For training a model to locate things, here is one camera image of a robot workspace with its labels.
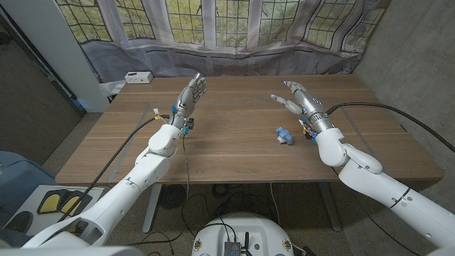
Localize blue upholstered seat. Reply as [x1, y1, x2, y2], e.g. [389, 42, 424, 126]
[0, 150, 60, 221]

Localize yellow foot pedal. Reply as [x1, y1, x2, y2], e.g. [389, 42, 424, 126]
[58, 191, 94, 217]
[37, 190, 68, 215]

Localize printed window backdrop cloth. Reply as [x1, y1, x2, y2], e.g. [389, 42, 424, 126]
[55, 0, 392, 83]

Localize white pedal floor board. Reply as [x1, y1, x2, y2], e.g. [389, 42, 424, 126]
[3, 184, 106, 238]

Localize person's leg dark trousers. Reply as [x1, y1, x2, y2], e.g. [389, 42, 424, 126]
[0, 228, 36, 248]

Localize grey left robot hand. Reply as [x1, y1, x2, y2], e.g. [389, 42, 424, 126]
[170, 72, 208, 129]

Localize white table leg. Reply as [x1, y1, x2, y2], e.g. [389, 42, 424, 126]
[141, 183, 163, 234]

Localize thin white cable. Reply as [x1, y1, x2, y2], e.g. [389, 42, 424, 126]
[269, 183, 282, 227]

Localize white robot torso base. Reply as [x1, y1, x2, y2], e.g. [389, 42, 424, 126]
[191, 212, 295, 256]

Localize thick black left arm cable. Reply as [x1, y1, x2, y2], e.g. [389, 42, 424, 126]
[58, 114, 171, 223]

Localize grey table leg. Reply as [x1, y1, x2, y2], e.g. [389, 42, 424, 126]
[318, 181, 343, 232]

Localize light blue toy camera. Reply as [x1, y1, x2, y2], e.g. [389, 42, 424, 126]
[275, 126, 294, 146]

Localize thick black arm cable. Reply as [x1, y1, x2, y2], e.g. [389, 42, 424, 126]
[58, 114, 171, 223]
[325, 102, 455, 154]

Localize white power strip box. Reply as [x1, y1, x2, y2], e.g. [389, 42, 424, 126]
[124, 71, 154, 85]

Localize thin black hanging cable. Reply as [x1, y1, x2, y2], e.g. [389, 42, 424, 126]
[127, 134, 191, 247]

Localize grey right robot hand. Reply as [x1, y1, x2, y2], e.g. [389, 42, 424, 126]
[269, 80, 330, 124]

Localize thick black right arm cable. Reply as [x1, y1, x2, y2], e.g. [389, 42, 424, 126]
[325, 102, 455, 154]

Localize grey electronics box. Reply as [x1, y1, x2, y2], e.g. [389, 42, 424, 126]
[223, 240, 242, 256]

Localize black round disc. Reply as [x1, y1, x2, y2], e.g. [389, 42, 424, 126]
[159, 183, 188, 210]

